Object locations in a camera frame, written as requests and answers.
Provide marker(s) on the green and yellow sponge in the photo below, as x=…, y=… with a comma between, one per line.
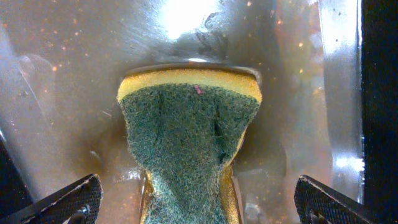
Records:
x=184, y=128

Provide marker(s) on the black rectangular water tray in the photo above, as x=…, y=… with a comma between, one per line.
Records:
x=329, y=86

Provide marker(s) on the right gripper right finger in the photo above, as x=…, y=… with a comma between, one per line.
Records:
x=318, y=203

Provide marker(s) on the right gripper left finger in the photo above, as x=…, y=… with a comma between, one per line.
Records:
x=78, y=202

